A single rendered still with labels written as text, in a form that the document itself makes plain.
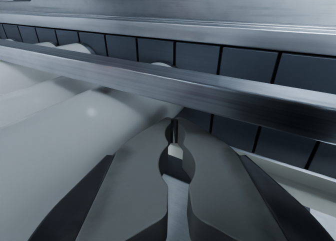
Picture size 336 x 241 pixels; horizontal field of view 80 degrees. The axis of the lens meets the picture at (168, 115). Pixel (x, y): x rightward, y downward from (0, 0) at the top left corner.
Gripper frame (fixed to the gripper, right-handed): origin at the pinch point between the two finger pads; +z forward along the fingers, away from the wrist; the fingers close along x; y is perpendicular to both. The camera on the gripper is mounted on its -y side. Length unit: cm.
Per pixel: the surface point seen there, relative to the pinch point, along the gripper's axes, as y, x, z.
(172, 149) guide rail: 4.1, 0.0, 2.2
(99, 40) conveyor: -3.1, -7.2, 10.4
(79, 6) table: -5.8, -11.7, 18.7
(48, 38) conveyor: -2.5, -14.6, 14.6
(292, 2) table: -6.5, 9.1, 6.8
